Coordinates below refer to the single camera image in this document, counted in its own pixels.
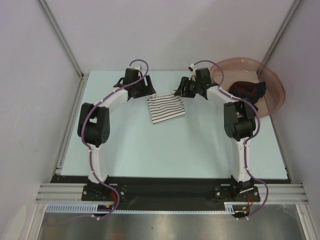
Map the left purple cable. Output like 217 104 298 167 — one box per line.
81 59 150 221

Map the black white striped tank top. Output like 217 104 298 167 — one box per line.
147 93 186 125

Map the left slotted cable duct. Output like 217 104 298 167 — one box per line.
46 202 115 214

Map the right aluminium frame post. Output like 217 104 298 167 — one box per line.
261 0 305 66

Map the aluminium frame post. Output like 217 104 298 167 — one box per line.
261 0 305 66
36 0 84 79

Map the purple cable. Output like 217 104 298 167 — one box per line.
81 59 150 221
189 59 271 221

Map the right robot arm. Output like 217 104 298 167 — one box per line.
174 64 261 201

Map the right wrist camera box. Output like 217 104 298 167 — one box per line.
188 64 197 76

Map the left aluminium frame post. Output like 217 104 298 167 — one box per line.
36 0 84 79

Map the slotted cable duct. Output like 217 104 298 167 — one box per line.
46 202 115 214
224 202 251 215

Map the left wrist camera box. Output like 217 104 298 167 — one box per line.
128 64 143 72

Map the right slotted cable duct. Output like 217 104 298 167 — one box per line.
224 202 251 215

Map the dark navy red tank top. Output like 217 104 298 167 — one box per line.
228 81 267 104

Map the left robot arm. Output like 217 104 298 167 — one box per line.
77 65 155 200

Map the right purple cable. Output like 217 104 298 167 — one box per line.
189 59 271 221

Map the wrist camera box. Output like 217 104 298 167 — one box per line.
188 64 197 76
128 64 143 72

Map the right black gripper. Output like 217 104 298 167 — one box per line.
174 76 202 98

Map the brown translucent plastic basin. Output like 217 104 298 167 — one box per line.
210 57 286 118

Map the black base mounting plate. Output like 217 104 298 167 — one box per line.
49 174 261 212

